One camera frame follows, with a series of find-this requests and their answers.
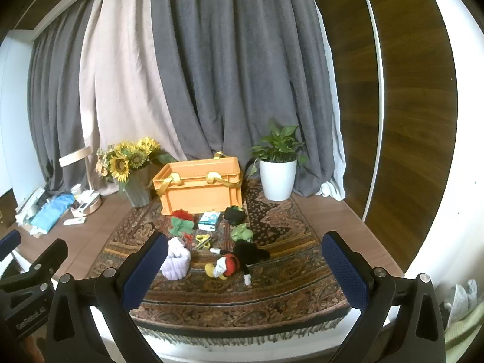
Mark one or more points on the white plastic bag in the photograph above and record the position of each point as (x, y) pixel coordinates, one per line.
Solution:
(461, 295)

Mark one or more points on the blue cloth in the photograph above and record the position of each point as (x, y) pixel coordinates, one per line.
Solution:
(53, 210)

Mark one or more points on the black mouse plush toy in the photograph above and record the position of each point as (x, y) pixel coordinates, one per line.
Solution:
(245, 253)

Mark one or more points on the orange plastic crate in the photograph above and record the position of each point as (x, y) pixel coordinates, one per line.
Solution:
(200, 196)

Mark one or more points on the white plant pot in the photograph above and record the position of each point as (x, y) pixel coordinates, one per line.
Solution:
(278, 181)

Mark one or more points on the narrow grey curtain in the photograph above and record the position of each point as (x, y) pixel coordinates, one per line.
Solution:
(56, 102)

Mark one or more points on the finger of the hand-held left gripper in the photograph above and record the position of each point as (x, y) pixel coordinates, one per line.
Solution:
(9, 242)
(51, 257)

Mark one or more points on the patterned rug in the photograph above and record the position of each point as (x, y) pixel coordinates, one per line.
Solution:
(287, 272)

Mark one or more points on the wide grey curtain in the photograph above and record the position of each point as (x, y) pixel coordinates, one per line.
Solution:
(234, 64)

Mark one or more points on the dark green plush ball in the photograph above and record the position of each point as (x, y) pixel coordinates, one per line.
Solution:
(234, 215)

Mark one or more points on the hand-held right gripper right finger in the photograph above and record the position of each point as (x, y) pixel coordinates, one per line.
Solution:
(344, 272)

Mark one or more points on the light green plush toy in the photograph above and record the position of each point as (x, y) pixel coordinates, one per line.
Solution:
(242, 232)

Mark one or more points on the white round device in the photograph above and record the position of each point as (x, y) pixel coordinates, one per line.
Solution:
(89, 204)

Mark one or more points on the green leafy plant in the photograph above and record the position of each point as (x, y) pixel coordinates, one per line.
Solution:
(278, 147)

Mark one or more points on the pale green cloth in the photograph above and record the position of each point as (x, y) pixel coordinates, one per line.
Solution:
(465, 329)

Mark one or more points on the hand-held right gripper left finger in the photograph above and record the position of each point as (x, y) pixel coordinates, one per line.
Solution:
(143, 268)

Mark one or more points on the white sheer curtain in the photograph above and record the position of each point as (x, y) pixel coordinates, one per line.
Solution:
(336, 158)

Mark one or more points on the red and green plush toy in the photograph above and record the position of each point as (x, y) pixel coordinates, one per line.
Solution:
(181, 225)

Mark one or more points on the grey ribbed vase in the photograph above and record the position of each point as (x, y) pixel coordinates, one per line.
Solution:
(138, 193)

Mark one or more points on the lavender knitted plush toy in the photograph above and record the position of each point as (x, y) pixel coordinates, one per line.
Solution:
(176, 262)

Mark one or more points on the beige curtain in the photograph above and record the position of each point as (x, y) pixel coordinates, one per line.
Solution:
(121, 83)

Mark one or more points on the sunflower bouquet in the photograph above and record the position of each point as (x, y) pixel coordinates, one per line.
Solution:
(121, 166)

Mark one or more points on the blue white tissue packet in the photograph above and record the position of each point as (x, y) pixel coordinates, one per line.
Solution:
(210, 220)

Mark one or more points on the white flat boxes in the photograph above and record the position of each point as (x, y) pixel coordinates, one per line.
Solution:
(32, 204)

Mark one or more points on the yellow green soft toy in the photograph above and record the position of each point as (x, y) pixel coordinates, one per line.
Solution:
(202, 239)

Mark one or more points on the white remote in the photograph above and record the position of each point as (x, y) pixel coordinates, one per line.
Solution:
(73, 221)

